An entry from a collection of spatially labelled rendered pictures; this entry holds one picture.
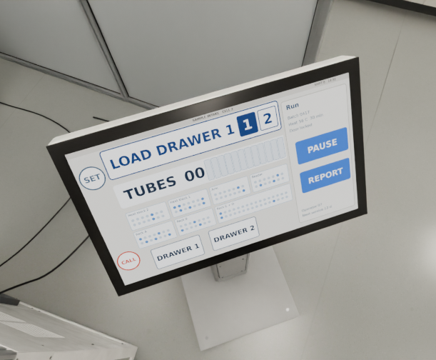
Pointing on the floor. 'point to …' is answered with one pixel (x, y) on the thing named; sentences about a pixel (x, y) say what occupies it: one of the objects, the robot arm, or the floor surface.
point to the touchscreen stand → (237, 297)
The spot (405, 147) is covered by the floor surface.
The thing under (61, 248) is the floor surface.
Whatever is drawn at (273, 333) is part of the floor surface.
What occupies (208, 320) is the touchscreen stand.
